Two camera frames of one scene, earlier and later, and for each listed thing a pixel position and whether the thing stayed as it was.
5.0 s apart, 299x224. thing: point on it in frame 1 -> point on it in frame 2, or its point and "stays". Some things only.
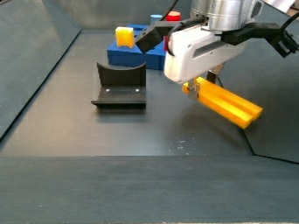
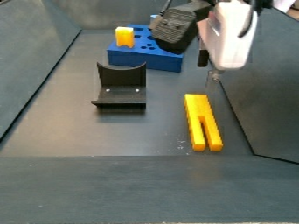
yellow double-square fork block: x=224 y=104 -> x=200 y=108
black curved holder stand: x=124 y=88 stays
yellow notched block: x=125 y=36 stays
